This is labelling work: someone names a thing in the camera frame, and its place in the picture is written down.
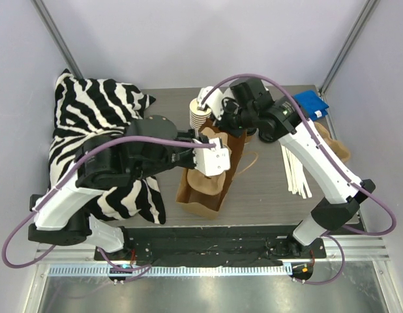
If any zebra striped pillow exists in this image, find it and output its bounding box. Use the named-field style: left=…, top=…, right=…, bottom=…
left=48, top=69, right=166, bottom=224

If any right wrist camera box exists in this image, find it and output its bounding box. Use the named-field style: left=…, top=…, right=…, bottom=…
left=196, top=86, right=224, bottom=121

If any brown pulp cup carrier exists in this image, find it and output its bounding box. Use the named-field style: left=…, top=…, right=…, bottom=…
left=187, top=127, right=231, bottom=196

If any blue folded cloth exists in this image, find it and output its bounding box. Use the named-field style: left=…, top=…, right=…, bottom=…
left=294, top=90, right=329, bottom=121

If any brown paper coffee cup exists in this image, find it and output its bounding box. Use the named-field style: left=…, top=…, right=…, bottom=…
left=245, top=128, right=257, bottom=143

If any stack of paper cups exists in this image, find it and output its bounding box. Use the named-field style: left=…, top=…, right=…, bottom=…
left=189, top=98, right=211, bottom=133

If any slotted cable duct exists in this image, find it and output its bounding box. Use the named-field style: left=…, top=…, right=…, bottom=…
left=48, top=263, right=292, bottom=277

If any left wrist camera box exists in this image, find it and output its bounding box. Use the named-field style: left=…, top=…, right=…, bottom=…
left=193, top=138, right=229, bottom=176

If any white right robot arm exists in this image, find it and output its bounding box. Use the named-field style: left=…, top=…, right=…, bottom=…
left=200, top=76, right=376, bottom=258

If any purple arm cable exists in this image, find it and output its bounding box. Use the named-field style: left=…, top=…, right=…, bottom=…
left=1, top=135, right=222, bottom=283
left=197, top=73, right=398, bottom=284

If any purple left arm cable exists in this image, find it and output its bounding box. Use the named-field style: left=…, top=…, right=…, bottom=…
left=1, top=135, right=222, bottom=283

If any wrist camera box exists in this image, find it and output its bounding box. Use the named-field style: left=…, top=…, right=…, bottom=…
left=193, top=138, right=229, bottom=176
left=196, top=86, right=224, bottom=121

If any brown paper bag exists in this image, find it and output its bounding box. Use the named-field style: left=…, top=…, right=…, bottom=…
left=175, top=120, right=247, bottom=219

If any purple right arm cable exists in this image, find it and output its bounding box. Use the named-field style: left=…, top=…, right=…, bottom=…
left=197, top=73, right=398, bottom=284

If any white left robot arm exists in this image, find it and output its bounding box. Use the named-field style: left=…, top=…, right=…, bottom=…
left=28, top=115, right=199, bottom=260

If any black spare cup lid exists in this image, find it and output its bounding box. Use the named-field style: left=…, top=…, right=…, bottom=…
left=258, top=130, right=277, bottom=143

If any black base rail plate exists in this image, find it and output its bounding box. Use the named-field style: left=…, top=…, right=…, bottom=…
left=108, top=225, right=327, bottom=267

